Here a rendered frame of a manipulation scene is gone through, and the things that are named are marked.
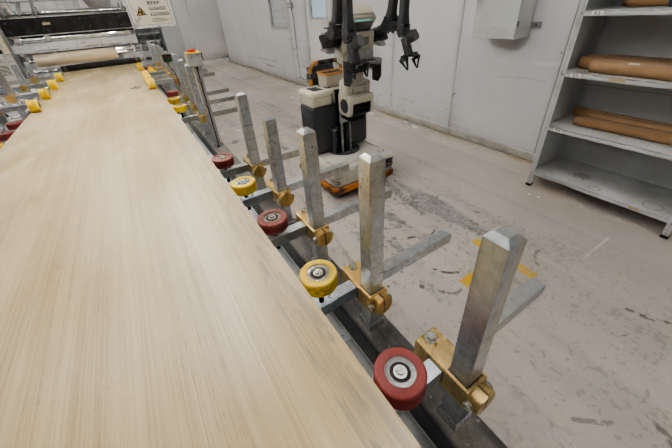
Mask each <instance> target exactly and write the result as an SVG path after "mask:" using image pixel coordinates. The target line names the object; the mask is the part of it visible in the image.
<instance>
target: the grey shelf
mask: <svg viewBox="0 0 672 448"><path fill-rule="evenodd" d="M618 1H619V3H618ZM617 4H618V6H617ZM613 16H614V17H613ZM612 18H613V20H612ZM611 21H612V23H611ZM610 23H611V25H610ZM609 26H610V28H609ZM608 29H609V31H608ZM607 32H608V34H607ZM574 34H575V35H574ZM606 35H607V37H606ZM605 37H606V39H605ZM604 40H605V42H604ZM603 43H604V45H603ZM602 46H603V48H602ZM601 49H602V51H601ZM600 51H601V53H600ZM590 54H596V55H599V54H600V55H608V54H617V55H631V56H645V57H660V58H672V7H667V6H644V7H627V6H623V0H582V2H581V5H580V8H579V12H578V15H577V18H576V21H575V25H574V28H573V31H572V35H571V38H570V41H569V44H568V48H567V51H566V54H565V58H564V61H563V64H562V67H561V71H560V74H559V77H558V81H557V84H556V87H555V90H554V94H553V97H552V100H551V104H550V107H549V110H548V113H547V117H546V120H545V123H544V127H543V130H542V133H541V136H540V140H539V143H538V146H537V150H536V153H535V156H534V159H533V163H532V166H531V169H530V173H529V176H528V179H527V182H526V183H525V184H526V185H528V186H531V185H532V184H533V182H532V179H533V176H534V175H536V176H539V177H542V178H545V179H547V180H551V181H554V182H557V183H560V184H563V185H565V186H568V187H570V188H573V189H575V190H578V191H580V192H583V193H586V194H588V195H591V196H594V197H597V198H599V199H602V200H605V201H608V202H610V203H613V204H616V205H619V206H621V207H624V208H627V209H630V210H632V211H635V212H638V213H641V214H643V215H646V216H649V217H652V218H654V219H657V220H660V221H663V222H665V223H667V225H666V226H665V228H664V229H663V231H662V232H661V234H660V236H659V237H661V238H663V239H666V240H667V239H668V238H669V237H670V236H671V235H670V234H671V232H672V146H671V145H666V144H662V143H657V142H652V141H648V140H643V139H638V138H634V137H629V136H624V135H620V134H615V133H610V132H606V131H601V130H597V129H592V128H587V127H583V126H578V125H573V120H574V118H575V116H576V115H573V114H572V112H573V110H574V108H575V107H576V106H580V107H585V108H590V109H596V110H601V111H606V112H611V113H616V114H622V115H627V116H632V117H637V118H642V119H648V120H653V121H658V122H663V123H668V124H672V82H670V81H661V80H653V79H644V78H635V77H626V76H618V75H609V74H600V73H591V72H589V69H582V68H578V63H579V60H580V59H581V57H582V56H589V55H590ZM590 80H591V81H590ZM589 82H590V84H589ZM588 85H589V87H588ZM587 88H588V90H587ZM586 91H587V92H586ZM585 93H586V95H585ZM584 96H585V98H584ZM583 99H584V101H583ZM582 102H583V104H582ZM581 105H582V106H581ZM570 136H571V137H570ZM569 138H570V140H569ZM568 141H569V143H568ZM567 144H568V145H567ZM566 147H567V148H566ZM565 149H566V151H565ZM564 152H565V154H564ZM563 155H564V157H563ZM670 225H671V226H670ZM667 230H668V231H667Z"/></svg>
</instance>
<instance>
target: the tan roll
mask: <svg viewBox="0 0 672 448"><path fill-rule="evenodd" d="M139 51H141V49H140V48H137V49H128V50H119V51H116V49H115V47H109V48H99V49H89V50H80V51H70V52H61V53H51V54H42V55H33V59H34V60H28V61H23V62H29V63H30V64H33V63H36V65H37V66H38V67H46V66H54V65H62V64H71V63H79V62H88V61H96V60H105V59H113V58H119V56H118V54H121V53H130V52H139Z"/></svg>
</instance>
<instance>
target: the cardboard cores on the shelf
mask: <svg viewBox="0 0 672 448"><path fill-rule="evenodd" d="M668 2H669V0H623V6H627V7H644V6H667V4H668ZM578 68H582V69H589V72H591V73H600V74H609V75H618V76H626V77H635V78H644V79H653V80H661V81H670V82H672V58H660V57H645V56H631V55H617V54H608V55H596V54H590V55H589V56H582V57H581V59H580V60H579V63H578ZM572 114H573V115H576V116H575V118H574V120H573V125H578V126H583V127H587V128H592V129H597V130H601V131H606V132H610V133H615V134H620V135H624V136H629V137H634V138H638V139H643V140H648V141H652V142H657V143H662V144H666V145H671V146H672V124H668V123H663V122H658V121H653V120H648V119H642V118H637V117H632V116H627V115H622V114H616V113H611V112H606V111H601V110H596V109H590V108H585V107H580V106H576V107H575V108H574V110H573V112H572Z"/></svg>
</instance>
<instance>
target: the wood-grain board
mask: <svg viewBox="0 0 672 448"><path fill-rule="evenodd" d="M63 77H64V79H65V81H62V82H58V81H57V84H58V86H59V89H55V90H50V91H49V92H50V94H51V96H52V99H48V100H41V101H40V104H41V106H42V108H43V111H42V112H36V113H30V114H29V116H28V117H27V118H26V119H25V120H24V121H23V123H22V124H21V125H20V126H19V127H18V129H17V130H16V131H15V132H14V133H13V134H12V136H11V137H10V138H9V139H8V140H7V142H6V143H5V144H4V145H3V146H2V147H1V149H0V448H422V447H421V445H420V444H419V443H418V441H417V440H416V439H415V437H414V436H413V434H412V433H411V432H410V430H409V429H408V428H407V426H406V425H405V424H404V422H403V421H402V419H401V418H400V417H399V415H398V414H397V413H396V411H395V410H394V409H393V407H392V406H391V404H390V403H389V402H388V400H387V399H386V398H385V396H384V395H383V394H382V392H381V391H380V389H379V388H378V387H377V385H376V384H375V383H374V381H373V380H372V379H371V377H370V376H369V375H368V373H367V372H366V370H365V369H364V368H363V366H362V365H361V364H360V362H359V361H358V360H357V358H356V357H355V355H354V354H353V353H352V351H351V350H350V349H349V347H348V346H347V345H346V343H345V342H344V340H343V339H342V338H341V336H340V335H339V334H338V332H337V331H336V330H335V328H334V327H333V325H332V324H331V323H330V321H329V320H328V319H327V317H326V316H325V315H324V313H323V312H322V310H321V309H320V308H319V306H318V305H317V304H316V302H315V301H314V300H313V298H312V297H311V295H310V294H309V293H308V291H307V290H306V289H305V287H304V286H303V285H302V283H301V282H300V281H299V279H298V278H297V276H296V275H295V274H294V272H293V271H292V270H291V268H290V267H289V266H288V264H287V263H286V261H285V260H284V259H283V257H282V256H281V255H280V253H279V252H278V251H277V249H276V248H275V246H274V245H273V244H272V242H271V241H270V240H269V238H268V237H267V236H266V234H265V233H264V231H263V230H262V229H261V227H260V226H259V225H258V223H257V222H256V221H255V219H254V218H253V216H252V215H251V214H250V212H249V211H248V210H247V208H246V207H245V206H244V204H243V203H242V202H241V200H240V199H239V197H238V196H237V195H236V193H235V192H234V191H233V189H232V188H231V187H230V185H229V184H228V182H227V181H226V180H225V178H224V177H223V176H222V174H221V173H220V172H219V170H218V169H217V167H216V166H215V165H214V163H213V162H212V161H211V159H210V158H209V157H208V155H207V154H206V152H205V151H204V150H203V148H202V147H201V146H200V144H199V143H198V142H197V140H196V139H195V137H194V136H193V135H192V133H191V132H190V131H189V129H188V128H187V127H186V125H185V124H184V123H183V121H182V120H181V118H180V117H179V116H178V114H177V113H176V112H175V110H174V109H173V108H172V106H171V105H170V103H169V102H168V101H167V99H166V98H165V97H164V95H163V94H162V93H161V91H160V90H159V88H158V87H157V86H156V87H157V89H151V90H149V88H148V86H147V85H146V83H145V81H144V80H143V77H142V76H141V71H138V69H137V68H136V64H133V65H125V66H118V67H110V68H102V69H94V70H87V71H79V72H71V73H64V74H63ZM134 86H136V87H137V86H141V87H142V88H141V89H130V88H131V87H134Z"/></svg>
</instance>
